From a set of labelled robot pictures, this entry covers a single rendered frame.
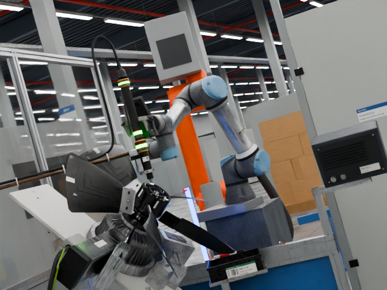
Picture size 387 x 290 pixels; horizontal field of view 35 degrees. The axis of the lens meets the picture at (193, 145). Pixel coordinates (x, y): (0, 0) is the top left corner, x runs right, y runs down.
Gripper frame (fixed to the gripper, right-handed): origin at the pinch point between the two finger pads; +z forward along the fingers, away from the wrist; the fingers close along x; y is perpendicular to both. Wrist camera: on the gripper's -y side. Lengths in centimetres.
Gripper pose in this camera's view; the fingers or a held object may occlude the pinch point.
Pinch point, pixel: (130, 120)
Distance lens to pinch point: 233.7
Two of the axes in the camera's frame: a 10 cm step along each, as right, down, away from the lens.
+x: -9.1, 2.6, 3.2
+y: 2.7, 9.6, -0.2
